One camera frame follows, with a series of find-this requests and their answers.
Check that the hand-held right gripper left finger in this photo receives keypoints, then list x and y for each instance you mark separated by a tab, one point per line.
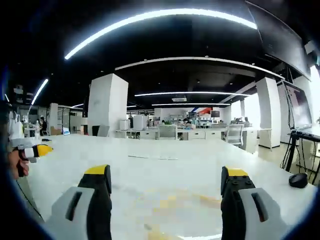
75	215

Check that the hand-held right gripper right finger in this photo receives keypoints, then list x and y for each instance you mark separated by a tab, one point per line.
250	215

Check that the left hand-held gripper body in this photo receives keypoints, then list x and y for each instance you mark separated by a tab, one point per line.
21	147

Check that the cardboard box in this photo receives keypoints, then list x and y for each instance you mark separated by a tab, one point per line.
56	131

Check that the person's left hand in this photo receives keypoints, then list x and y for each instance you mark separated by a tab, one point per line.
13	162

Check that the small black object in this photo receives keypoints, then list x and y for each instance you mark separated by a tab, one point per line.
46	139

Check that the clear bottle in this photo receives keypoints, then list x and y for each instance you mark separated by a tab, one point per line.
37	130

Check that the blue white packet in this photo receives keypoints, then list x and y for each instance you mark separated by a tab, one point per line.
66	131

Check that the black computer mouse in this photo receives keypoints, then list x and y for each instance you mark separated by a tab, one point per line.
298	180

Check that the straight ceiling light strip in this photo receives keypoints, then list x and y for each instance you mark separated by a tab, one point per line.
190	93
190	104
40	91

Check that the black stand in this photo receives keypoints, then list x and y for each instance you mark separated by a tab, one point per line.
290	152

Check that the grey office chair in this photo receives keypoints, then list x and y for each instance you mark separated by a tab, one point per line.
167	132
235	135

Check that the small white appliance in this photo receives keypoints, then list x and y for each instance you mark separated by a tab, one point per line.
124	125

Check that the row of white office desks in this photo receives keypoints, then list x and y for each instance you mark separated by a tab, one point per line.
200	133

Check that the tall white appliance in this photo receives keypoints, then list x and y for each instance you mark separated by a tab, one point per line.
139	122

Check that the screen on black stand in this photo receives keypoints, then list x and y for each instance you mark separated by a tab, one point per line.
300	107

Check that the ceiling air conditioner unit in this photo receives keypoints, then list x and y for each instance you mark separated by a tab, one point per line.
179	99

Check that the curved ceiling light strip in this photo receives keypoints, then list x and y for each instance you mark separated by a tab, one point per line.
150	17

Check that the large hanging black monitor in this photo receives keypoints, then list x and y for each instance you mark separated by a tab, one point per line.
280	37

